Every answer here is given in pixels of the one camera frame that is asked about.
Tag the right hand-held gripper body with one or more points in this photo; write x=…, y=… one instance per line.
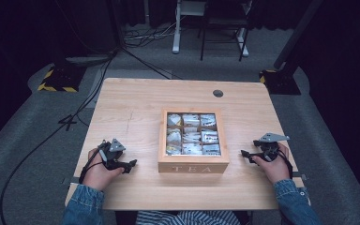
x=269, y=147

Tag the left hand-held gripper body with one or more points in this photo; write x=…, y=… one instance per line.
x=112, y=153

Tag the person's right hand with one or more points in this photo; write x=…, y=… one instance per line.
x=276, y=170

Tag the person's left hand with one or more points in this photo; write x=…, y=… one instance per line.
x=98, y=175

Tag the wooden tea box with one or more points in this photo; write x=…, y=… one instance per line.
x=193, y=164

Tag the group of tea bags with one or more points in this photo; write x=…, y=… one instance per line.
x=193, y=135

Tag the yellow black striped stand base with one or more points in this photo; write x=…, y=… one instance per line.
x=279, y=82
x=61, y=78

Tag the person's striped clothing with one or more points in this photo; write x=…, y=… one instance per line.
x=187, y=218

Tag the dark metal stand pole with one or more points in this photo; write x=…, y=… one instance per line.
x=296, y=33

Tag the black chair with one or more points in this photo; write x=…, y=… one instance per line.
x=223, y=22

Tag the white desk frame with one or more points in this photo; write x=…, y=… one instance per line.
x=176, y=31

